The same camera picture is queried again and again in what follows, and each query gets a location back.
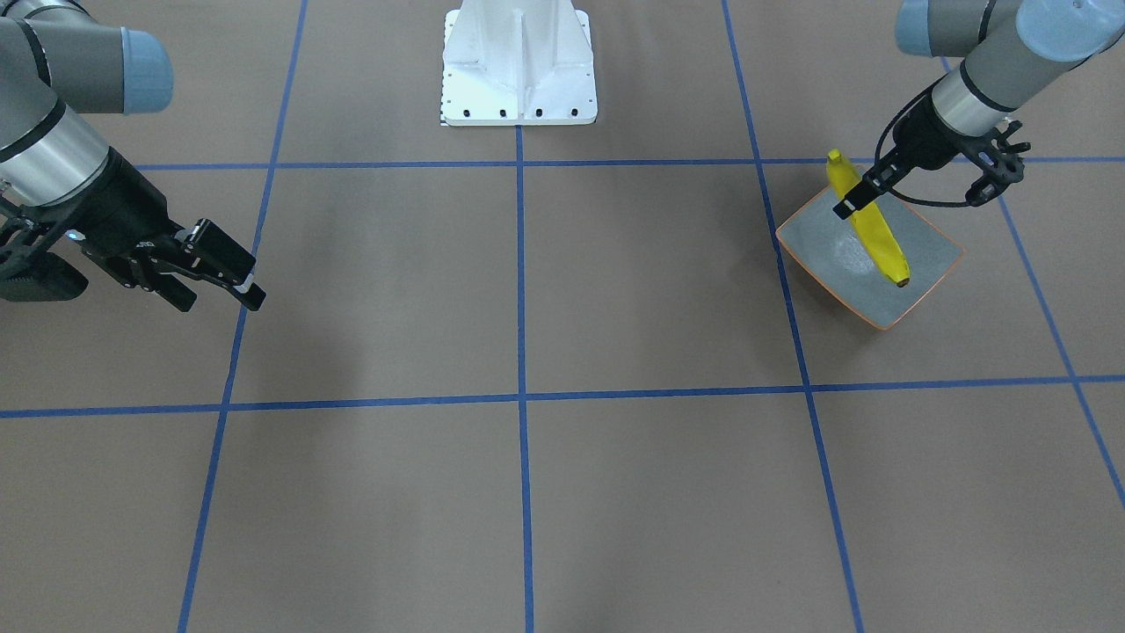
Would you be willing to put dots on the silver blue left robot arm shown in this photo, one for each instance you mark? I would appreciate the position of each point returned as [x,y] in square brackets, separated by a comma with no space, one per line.
[1010,51]

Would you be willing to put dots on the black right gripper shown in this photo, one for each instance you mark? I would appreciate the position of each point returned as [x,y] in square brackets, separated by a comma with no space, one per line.
[126,210]

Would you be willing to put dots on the grey square plate orange rim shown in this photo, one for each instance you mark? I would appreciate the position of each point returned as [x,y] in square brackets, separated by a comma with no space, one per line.
[829,250]

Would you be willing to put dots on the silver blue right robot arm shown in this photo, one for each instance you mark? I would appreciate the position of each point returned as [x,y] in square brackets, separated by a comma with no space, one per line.
[63,180]

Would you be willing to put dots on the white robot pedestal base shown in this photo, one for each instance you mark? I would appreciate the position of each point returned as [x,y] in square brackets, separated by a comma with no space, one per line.
[518,63]

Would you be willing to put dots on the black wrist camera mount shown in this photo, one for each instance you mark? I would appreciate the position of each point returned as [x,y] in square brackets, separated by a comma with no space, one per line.
[30,272]
[1000,161]

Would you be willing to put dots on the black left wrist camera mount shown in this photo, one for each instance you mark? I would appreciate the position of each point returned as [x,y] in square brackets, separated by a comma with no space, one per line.
[1000,161]

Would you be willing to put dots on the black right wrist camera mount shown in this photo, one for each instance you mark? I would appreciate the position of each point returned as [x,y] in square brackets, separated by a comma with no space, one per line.
[30,272]

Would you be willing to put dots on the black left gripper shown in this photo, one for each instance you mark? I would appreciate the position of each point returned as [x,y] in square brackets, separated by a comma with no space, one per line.
[923,140]

